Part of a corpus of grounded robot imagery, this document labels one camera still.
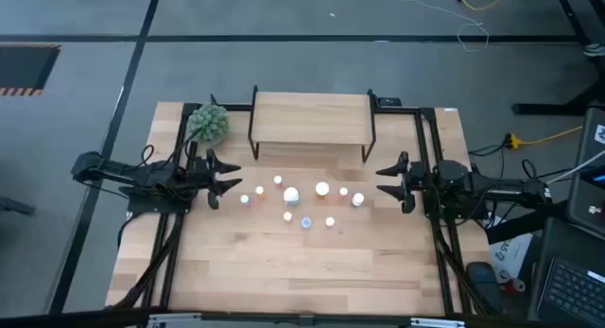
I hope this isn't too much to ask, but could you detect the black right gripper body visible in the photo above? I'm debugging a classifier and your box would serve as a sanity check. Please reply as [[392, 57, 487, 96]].
[[400, 151, 429, 215]]

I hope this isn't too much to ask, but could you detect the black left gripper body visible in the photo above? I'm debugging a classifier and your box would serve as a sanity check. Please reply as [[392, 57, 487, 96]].
[[188, 147, 223, 211]]

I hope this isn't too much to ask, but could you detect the artificial green potted plant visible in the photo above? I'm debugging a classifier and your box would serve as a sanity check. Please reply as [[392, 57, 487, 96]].
[[186, 103, 232, 145]]

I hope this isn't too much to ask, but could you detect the white printed paper box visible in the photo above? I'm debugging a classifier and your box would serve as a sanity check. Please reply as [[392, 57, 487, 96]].
[[489, 216, 535, 285]]

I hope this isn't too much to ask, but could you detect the black handheld device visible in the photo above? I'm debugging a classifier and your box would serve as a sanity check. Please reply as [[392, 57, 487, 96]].
[[466, 261, 505, 315]]

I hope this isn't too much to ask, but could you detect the red drink can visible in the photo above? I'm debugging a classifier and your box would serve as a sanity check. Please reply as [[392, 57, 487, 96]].
[[500, 276, 527, 295]]

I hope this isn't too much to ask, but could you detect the black rig crossbar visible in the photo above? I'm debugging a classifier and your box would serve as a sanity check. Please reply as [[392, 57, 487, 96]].
[[0, 307, 605, 328]]

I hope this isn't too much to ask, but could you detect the black computer monitor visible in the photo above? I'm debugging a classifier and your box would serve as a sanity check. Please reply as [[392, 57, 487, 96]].
[[565, 106, 605, 237]]

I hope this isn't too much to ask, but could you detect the black laptop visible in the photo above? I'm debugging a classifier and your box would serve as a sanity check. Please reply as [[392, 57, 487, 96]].
[[527, 216, 605, 328]]

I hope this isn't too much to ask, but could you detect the black chair leg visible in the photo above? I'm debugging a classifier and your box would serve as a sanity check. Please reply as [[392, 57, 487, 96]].
[[0, 195, 37, 216]]

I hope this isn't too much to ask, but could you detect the hazard striped floor hatch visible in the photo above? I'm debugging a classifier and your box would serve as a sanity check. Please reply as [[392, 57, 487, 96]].
[[0, 43, 61, 97]]

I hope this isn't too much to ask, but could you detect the black aluminium table frame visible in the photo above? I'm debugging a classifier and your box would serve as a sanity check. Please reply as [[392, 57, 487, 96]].
[[115, 95, 502, 318]]

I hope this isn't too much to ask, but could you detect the black power cable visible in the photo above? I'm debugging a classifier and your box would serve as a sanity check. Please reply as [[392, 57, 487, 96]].
[[467, 132, 514, 158]]

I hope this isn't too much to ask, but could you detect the wooden shelf with black frame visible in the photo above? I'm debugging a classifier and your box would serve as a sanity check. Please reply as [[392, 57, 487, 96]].
[[248, 85, 379, 164]]

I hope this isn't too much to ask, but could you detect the yellow extension cord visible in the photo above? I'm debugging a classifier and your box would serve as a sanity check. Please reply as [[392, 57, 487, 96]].
[[504, 125, 583, 150]]

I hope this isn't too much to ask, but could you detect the black desk frame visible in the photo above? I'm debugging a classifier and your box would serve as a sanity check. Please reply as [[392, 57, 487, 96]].
[[512, 0, 605, 117]]

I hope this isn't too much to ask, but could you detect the grey cable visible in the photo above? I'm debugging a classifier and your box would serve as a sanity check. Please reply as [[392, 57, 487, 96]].
[[545, 149, 605, 186]]

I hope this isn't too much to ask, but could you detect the thin white floor cable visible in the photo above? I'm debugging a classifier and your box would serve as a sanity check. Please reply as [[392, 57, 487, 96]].
[[385, 0, 491, 54]]

